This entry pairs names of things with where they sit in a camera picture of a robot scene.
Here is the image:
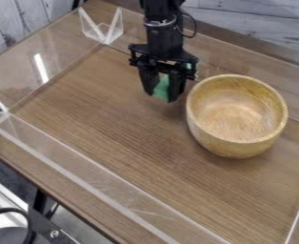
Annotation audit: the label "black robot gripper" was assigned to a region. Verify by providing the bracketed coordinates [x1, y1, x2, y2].
[128, 18, 199, 103]

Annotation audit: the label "green rectangular block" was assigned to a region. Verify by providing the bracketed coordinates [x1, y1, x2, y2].
[152, 63, 192, 103]

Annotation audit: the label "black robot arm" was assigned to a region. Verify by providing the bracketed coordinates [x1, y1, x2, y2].
[128, 0, 199, 103]

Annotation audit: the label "brown wooden bowl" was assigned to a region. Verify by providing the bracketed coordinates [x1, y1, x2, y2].
[186, 74, 289, 158]

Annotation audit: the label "clear acrylic tray walls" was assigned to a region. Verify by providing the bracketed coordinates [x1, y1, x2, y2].
[0, 0, 299, 244]

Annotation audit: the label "black table leg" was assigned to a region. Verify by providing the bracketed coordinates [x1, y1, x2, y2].
[34, 190, 48, 214]

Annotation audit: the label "black office chair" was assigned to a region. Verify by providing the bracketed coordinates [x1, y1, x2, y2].
[0, 208, 79, 244]

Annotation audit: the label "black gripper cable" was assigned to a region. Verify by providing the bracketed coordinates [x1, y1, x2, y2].
[176, 10, 199, 40]

